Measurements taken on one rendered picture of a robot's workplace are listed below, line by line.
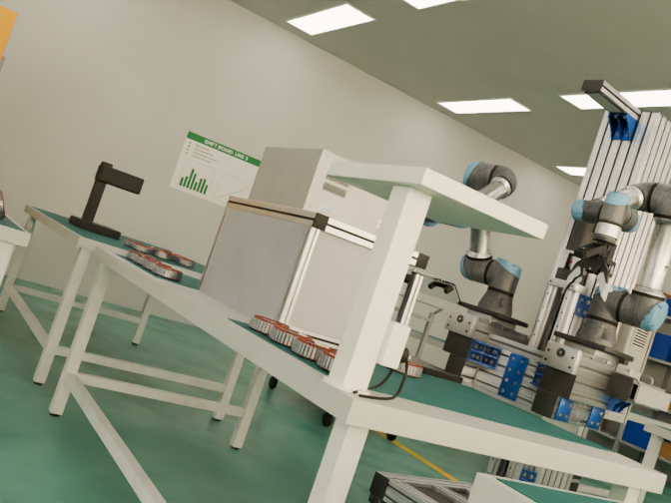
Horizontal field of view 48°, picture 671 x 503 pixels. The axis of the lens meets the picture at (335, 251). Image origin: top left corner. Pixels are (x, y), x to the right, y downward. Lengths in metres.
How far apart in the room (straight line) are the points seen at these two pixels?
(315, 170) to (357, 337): 0.95
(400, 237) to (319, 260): 0.75
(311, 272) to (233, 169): 5.87
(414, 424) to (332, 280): 0.82
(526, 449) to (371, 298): 0.52
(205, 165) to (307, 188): 5.62
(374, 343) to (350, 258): 0.79
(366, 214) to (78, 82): 5.45
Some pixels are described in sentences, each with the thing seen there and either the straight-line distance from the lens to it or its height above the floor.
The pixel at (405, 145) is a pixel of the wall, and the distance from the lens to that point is 9.08.
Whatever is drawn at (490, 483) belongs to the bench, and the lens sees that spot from 1.14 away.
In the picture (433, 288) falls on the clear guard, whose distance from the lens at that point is 2.72.
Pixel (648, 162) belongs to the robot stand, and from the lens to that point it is 3.36.
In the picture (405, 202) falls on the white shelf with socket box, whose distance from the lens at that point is 1.49.
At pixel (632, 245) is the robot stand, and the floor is 1.49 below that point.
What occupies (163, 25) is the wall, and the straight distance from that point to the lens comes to 7.86.
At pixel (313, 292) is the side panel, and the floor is 0.89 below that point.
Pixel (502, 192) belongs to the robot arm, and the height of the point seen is 1.49.
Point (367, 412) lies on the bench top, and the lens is 1.45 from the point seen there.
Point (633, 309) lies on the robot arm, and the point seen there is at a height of 1.20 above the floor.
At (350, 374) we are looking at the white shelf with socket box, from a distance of 1.49.
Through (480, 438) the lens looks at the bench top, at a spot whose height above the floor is 0.73.
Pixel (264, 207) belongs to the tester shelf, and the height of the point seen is 1.10.
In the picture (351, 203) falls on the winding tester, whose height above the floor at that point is 1.20.
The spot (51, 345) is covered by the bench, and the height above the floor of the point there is 0.20.
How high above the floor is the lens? 0.95
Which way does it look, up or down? 2 degrees up
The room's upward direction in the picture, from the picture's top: 19 degrees clockwise
